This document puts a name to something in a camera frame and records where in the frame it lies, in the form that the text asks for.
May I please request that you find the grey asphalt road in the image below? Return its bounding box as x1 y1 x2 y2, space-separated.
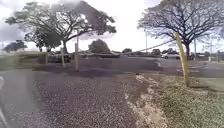
68 54 224 80

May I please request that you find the round dark tree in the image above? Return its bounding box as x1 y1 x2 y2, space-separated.
87 38 112 55

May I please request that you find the thin pole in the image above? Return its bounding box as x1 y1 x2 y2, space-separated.
144 29 149 55

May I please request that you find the dark gravelly asphalt path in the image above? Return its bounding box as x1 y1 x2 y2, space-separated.
0 68 158 128

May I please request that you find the large spreading tree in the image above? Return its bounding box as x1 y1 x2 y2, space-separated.
4 0 118 55

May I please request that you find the dark parked vehicle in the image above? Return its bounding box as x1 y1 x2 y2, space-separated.
47 50 73 65

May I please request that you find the white car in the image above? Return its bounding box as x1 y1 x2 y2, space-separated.
160 52 181 61

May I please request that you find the low dark tree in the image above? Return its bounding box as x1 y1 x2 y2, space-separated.
23 28 63 53

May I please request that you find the large bare-branched tree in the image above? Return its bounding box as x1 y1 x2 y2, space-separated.
137 0 224 60

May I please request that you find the grass patch with bare soil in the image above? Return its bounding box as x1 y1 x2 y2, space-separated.
124 73 224 128

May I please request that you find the grass field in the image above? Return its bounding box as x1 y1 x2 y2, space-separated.
0 50 48 70

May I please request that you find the small distant tree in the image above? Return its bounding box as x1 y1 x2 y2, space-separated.
2 39 28 53

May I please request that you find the rope between posts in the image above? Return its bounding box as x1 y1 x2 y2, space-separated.
122 39 176 55

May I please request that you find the leaning yellow post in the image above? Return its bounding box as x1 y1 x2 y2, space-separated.
172 31 191 88

